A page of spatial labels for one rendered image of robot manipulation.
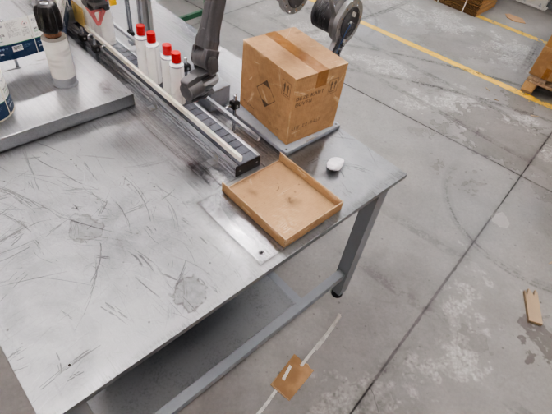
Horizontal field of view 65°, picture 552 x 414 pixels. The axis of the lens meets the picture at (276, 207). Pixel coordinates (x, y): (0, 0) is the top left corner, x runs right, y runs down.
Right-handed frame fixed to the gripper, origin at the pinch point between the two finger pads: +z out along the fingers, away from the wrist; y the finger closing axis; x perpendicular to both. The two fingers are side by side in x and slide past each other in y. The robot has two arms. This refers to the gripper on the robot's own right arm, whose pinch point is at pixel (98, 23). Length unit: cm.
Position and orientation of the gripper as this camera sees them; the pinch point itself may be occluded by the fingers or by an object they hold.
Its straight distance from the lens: 199.9
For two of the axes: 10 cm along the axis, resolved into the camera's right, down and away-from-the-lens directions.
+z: -1.3, 6.8, 7.2
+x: 7.2, -4.3, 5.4
